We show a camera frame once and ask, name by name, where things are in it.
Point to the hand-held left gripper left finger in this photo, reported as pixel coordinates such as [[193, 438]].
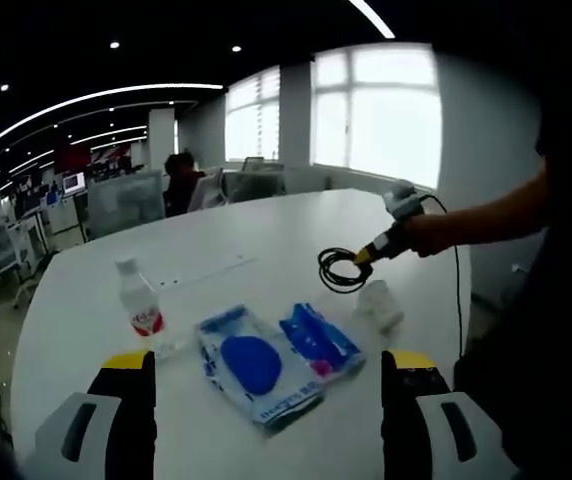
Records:
[[126, 430]]

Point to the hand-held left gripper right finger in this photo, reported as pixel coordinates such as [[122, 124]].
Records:
[[406, 430]]

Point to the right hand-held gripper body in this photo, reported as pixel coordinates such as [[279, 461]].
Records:
[[406, 202]]

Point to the white paper cup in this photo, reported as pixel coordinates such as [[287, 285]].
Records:
[[378, 302]]

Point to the blue tissue pack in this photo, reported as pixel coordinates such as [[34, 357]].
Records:
[[316, 340]]

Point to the clear water bottle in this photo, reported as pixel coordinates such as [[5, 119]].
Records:
[[138, 300]]

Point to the blue mask packet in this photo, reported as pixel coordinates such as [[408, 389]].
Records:
[[251, 365]]

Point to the person's right hand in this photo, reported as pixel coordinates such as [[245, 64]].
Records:
[[433, 232]]

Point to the wide bright window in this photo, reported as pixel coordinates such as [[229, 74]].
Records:
[[381, 115]]

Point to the white table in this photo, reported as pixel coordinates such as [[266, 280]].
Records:
[[216, 240]]

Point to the white table socket strip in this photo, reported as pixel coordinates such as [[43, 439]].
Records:
[[206, 272]]

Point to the narrow bright window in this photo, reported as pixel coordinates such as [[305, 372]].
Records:
[[251, 115]]

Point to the short ceiling light strip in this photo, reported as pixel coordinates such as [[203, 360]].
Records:
[[372, 17]]

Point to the grey mesh office chair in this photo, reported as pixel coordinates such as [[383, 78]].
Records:
[[6, 250]]

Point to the frosted glass partition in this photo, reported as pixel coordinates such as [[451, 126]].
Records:
[[123, 200]]

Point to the long curved ceiling light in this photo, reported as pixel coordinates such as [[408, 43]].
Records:
[[91, 95]]

